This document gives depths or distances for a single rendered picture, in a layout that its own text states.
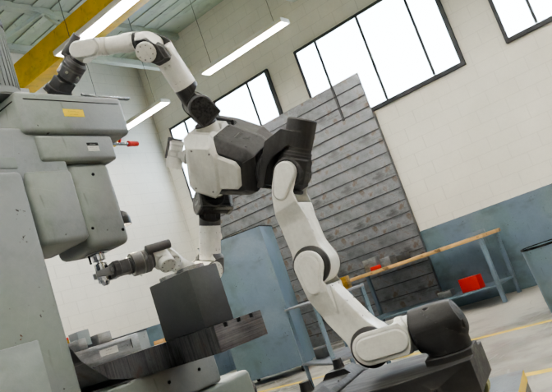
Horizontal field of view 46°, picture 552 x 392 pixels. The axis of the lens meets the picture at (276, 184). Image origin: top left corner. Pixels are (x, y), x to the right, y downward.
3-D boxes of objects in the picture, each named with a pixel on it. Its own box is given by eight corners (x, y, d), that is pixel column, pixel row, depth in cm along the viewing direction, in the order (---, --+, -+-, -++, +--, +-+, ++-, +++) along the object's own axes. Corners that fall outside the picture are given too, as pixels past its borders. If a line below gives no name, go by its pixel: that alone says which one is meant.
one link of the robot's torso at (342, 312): (408, 343, 236) (330, 238, 249) (396, 356, 218) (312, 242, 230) (376, 367, 241) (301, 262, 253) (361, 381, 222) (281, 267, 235)
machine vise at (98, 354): (119, 357, 265) (112, 330, 267) (142, 349, 257) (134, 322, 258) (43, 384, 238) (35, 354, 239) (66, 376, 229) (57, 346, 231)
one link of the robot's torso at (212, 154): (287, 183, 272) (213, 168, 286) (282, 108, 255) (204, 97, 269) (255, 219, 250) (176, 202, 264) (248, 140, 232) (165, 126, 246)
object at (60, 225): (52, 259, 237) (34, 192, 242) (92, 238, 224) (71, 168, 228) (4, 267, 222) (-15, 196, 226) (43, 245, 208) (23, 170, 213)
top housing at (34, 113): (93, 159, 270) (82, 122, 273) (132, 133, 256) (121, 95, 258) (-15, 162, 232) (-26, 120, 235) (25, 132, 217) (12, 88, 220)
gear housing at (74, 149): (81, 182, 260) (75, 159, 262) (119, 159, 247) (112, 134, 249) (4, 186, 233) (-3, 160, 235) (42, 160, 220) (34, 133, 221)
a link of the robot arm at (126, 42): (100, 40, 235) (151, 31, 231) (110, 33, 244) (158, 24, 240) (109, 68, 240) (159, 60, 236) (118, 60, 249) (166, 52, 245)
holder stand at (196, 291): (193, 332, 220) (176, 275, 224) (234, 318, 206) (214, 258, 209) (165, 342, 211) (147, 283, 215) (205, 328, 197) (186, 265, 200)
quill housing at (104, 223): (99, 257, 251) (77, 180, 257) (133, 241, 240) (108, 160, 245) (57, 265, 236) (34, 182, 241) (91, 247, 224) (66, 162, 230)
